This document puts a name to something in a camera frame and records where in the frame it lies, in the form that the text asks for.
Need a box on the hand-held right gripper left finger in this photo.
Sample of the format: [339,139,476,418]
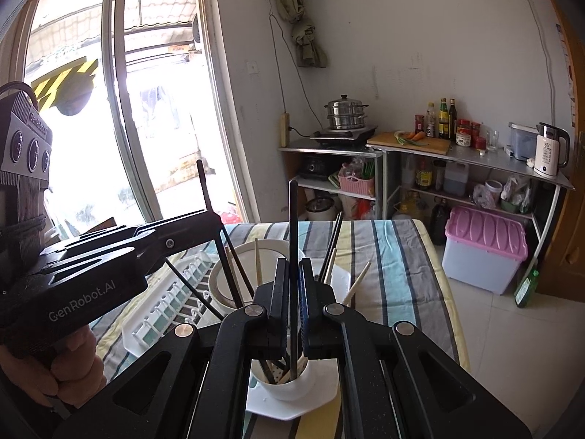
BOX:
[52,258,290,439]

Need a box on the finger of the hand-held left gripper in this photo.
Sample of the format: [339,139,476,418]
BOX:
[42,226,222,281]
[61,209,223,254]

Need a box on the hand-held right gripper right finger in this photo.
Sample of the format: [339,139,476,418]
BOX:
[298,258,533,439]

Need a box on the black chopstick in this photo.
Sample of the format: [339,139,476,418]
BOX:
[196,160,244,308]
[324,212,344,284]
[228,244,255,303]
[288,180,299,381]
[319,219,340,284]

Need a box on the white chopstick cup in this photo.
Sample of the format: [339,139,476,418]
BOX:
[250,356,312,402]

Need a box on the person's left hand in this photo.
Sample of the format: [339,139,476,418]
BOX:
[0,327,107,411]

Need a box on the large white bowl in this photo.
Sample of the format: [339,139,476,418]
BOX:
[208,237,306,310]

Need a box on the white plastic dish rack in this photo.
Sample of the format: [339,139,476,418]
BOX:
[122,256,352,422]

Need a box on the striped tablecloth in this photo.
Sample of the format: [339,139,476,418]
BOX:
[89,218,472,439]

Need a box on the white rice cooker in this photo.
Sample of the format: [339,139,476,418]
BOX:
[305,196,337,221]

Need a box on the sliding glass window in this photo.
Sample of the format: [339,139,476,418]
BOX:
[0,0,257,239]

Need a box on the pink plastic basket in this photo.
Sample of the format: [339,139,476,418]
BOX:
[336,173,377,198]

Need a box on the beige power strip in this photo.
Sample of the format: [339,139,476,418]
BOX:
[279,112,293,149]

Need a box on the black kitchen appliance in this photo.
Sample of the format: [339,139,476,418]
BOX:
[299,155,332,182]

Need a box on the yellow cooking oil bottle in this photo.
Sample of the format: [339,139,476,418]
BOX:
[392,191,422,221]

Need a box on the dark soy sauce bottle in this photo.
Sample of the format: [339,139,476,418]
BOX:
[429,198,451,246]

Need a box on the small metal shelf unit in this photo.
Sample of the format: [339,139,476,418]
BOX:
[277,139,385,221]

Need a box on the red label oil bottle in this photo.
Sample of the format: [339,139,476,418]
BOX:
[414,157,434,191]

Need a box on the black induction cooker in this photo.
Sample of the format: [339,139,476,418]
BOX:
[309,124,380,143]

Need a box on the pink lid storage box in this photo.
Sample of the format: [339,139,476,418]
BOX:
[441,205,529,296]

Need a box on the wooden cutting board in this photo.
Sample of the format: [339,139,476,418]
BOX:
[366,131,453,157]

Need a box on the stainless steel steamer pot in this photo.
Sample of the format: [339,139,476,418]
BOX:
[324,93,370,131]

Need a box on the translucent plastic jug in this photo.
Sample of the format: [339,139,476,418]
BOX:
[443,157,471,195]

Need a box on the white plastic bag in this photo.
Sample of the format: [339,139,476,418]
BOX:
[472,178,504,209]

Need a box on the hanging green cloth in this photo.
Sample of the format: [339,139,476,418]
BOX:
[271,0,329,69]

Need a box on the green glass bottle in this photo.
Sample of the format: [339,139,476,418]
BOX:
[514,267,540,308]

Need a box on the yellow label sauce bottle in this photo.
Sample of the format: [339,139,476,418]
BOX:
[437,97,450,140]

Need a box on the clear plastic bag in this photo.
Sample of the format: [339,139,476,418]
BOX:
[500,176,533,214]

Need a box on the long metal shelf unit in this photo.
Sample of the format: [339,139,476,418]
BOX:
[366,143,576,248]

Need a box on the clear plastic container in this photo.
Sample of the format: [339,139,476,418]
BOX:
[508,122,540,161]

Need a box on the white electric kettle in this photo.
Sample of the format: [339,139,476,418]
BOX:
[533,121,571,179]

